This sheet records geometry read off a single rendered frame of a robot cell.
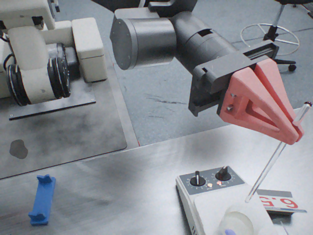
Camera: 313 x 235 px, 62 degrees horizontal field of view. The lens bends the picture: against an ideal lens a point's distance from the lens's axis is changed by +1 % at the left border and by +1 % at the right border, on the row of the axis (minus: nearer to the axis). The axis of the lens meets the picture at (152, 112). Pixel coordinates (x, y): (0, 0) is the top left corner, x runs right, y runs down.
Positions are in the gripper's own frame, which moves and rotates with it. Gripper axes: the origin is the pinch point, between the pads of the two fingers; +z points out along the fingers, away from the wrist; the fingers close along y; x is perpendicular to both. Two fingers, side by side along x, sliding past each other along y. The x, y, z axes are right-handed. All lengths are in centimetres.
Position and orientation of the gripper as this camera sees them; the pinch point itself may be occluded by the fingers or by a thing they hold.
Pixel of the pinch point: (290, 133)
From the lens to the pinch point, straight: 27.5
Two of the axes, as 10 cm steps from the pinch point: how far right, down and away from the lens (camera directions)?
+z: 4.6, 6.6, -5.9
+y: 8.9, -3.6, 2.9
